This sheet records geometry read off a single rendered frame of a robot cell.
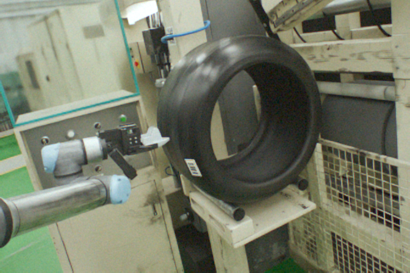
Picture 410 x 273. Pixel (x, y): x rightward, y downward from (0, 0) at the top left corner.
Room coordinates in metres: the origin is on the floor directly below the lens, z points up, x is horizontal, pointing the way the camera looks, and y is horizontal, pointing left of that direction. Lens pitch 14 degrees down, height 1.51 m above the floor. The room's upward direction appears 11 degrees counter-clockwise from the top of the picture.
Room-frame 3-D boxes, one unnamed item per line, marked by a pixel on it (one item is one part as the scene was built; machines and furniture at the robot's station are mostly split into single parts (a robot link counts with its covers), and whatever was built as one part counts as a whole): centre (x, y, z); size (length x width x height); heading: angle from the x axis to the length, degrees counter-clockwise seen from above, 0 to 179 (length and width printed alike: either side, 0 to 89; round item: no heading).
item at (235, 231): (1.15, 0.02, 0.83); 0.36 x 0.09 x 0.06; 24
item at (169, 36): (1.43, 0.02, 1.51); 0.19 x 0.19 x 0.06; 24
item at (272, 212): (1.21, -0.11, 0.80); 0.37 x 0.36 x 0.02; 114
